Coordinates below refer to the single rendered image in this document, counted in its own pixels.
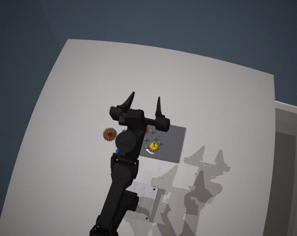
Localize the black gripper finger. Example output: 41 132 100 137
117 91 135 113
155 96 165 118

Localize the brown gear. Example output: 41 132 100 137
103 128 116 141

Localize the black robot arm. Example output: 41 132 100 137
89 109 148 236

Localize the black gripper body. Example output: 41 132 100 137
110 106 170 143

